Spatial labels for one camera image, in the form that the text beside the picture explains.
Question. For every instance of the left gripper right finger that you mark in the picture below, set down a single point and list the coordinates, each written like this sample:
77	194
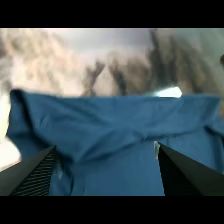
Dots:
186	176

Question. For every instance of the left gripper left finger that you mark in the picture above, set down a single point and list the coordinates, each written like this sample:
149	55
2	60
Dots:
30	176

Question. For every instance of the blue shirt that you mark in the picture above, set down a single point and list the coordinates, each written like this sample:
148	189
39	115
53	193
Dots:
110	133

